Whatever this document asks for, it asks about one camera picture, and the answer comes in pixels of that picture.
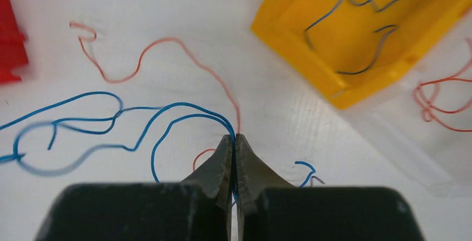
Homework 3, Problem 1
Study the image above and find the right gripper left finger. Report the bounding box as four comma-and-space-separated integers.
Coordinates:
181, 135, 234, 212

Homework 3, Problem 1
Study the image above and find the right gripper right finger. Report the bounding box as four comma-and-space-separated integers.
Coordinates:
235, 133, 296, 214

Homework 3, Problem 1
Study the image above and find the blue wire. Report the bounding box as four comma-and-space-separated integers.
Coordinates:
303, 0, 465, 76
0, 91, 318, 203

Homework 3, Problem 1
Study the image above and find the orange plastic bin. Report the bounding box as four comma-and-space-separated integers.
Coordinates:
251, 0, 471, 110

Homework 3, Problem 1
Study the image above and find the white plastic bin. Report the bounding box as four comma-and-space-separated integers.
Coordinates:
340, 10, 471, 197

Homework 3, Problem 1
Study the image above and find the orange wire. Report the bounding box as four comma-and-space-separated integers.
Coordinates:
412, 38, 472, 134
68, 21, 242, 172

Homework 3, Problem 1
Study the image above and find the red plastic bin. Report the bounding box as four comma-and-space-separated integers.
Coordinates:
1, 0, 28, 85

